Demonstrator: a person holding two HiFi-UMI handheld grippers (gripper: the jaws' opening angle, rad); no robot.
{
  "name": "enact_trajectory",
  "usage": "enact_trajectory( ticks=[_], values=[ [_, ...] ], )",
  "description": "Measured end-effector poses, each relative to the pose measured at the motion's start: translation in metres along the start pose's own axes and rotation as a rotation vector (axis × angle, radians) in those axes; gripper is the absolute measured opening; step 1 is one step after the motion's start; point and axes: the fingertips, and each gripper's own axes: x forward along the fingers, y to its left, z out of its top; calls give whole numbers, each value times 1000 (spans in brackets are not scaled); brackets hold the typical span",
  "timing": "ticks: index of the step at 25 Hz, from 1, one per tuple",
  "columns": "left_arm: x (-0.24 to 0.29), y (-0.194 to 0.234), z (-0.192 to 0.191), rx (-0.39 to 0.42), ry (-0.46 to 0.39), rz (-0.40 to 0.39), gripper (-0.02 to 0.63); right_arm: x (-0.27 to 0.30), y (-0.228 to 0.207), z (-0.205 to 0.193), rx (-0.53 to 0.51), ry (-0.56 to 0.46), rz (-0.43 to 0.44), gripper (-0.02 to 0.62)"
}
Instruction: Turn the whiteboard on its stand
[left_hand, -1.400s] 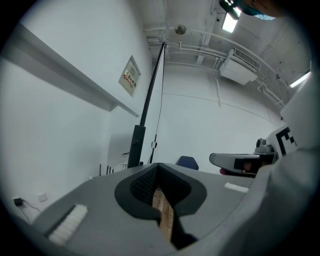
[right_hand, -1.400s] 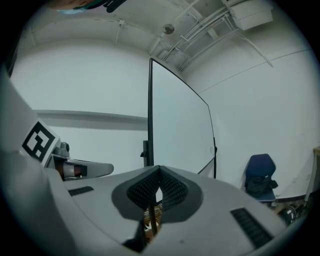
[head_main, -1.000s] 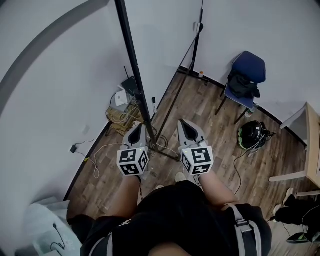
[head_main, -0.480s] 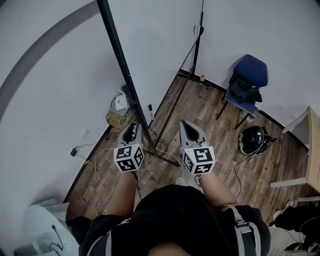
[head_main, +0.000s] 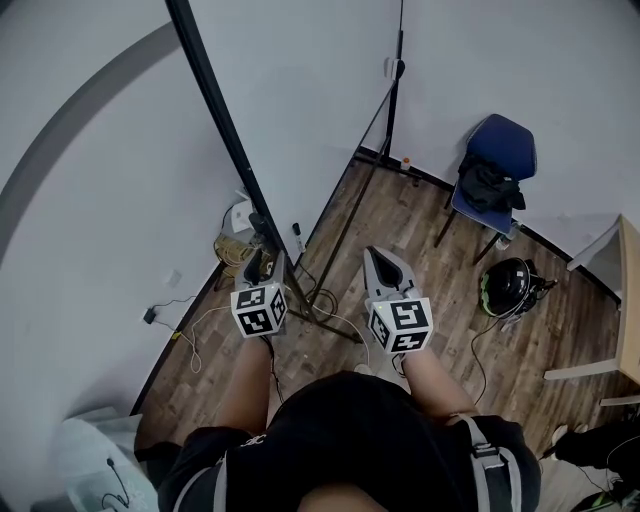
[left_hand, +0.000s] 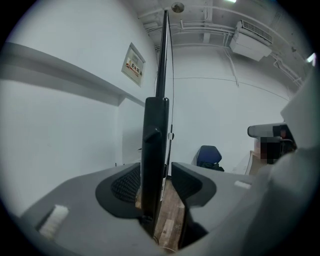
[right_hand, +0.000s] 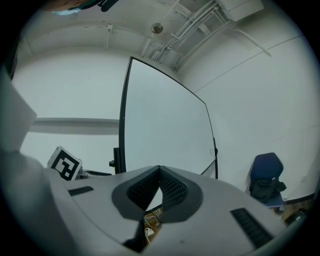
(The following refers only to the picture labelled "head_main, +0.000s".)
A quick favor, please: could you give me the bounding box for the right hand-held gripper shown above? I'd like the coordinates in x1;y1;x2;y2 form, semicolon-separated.
363;246;434;355

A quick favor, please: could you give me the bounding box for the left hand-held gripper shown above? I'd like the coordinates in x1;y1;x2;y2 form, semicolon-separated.
230;249;289;340

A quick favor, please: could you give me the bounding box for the white board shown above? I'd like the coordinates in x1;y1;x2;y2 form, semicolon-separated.
164;0;407;346

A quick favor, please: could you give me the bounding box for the person's left forearm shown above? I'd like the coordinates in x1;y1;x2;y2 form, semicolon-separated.
219;334;281;436

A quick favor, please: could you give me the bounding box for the person's right forearm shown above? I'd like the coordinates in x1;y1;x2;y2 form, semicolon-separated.
399;347;481;426

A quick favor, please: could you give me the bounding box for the black helmet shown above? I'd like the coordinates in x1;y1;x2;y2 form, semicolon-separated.
479;257;540;319

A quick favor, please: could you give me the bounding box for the clear plastic bottle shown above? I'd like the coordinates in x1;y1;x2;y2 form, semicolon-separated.
497;219;524;251

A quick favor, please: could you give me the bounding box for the black clothing bundle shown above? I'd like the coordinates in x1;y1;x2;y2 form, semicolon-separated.
457;152;527;214

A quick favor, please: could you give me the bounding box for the person's black shirt torso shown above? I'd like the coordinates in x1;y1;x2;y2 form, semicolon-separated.
134;372;544;512

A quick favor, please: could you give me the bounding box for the blue chair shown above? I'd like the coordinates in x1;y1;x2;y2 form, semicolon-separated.
433;113;539;266

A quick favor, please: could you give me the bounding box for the light wooden desk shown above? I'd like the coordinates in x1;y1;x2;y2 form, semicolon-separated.
543;213;640;407

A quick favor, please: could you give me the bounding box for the black bag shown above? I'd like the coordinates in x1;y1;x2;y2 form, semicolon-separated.
542;424;640;512

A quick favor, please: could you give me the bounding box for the thick white cable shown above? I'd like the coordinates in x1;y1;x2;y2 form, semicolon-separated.
314;307;374;369

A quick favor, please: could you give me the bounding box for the black coiled floor cable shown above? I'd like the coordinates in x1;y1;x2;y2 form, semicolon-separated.
294;264;341;321

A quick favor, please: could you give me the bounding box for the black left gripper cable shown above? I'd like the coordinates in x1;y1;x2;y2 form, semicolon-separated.
263;334;287;407

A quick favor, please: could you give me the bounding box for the thin white cable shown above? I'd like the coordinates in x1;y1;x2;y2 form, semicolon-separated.
172;304;236;374

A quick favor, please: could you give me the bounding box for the black power adapter with cable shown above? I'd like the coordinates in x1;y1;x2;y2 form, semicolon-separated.
143;295;199;326

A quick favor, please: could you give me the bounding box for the black cable by helmet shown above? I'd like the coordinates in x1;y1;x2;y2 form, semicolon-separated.
469;314;507;406

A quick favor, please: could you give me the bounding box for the grey backpack strap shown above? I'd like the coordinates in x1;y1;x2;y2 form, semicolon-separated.
459;414;524;512
172;462;229;512

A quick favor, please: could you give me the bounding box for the black cable on bag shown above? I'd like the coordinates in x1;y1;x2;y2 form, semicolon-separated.
102;457;132;509

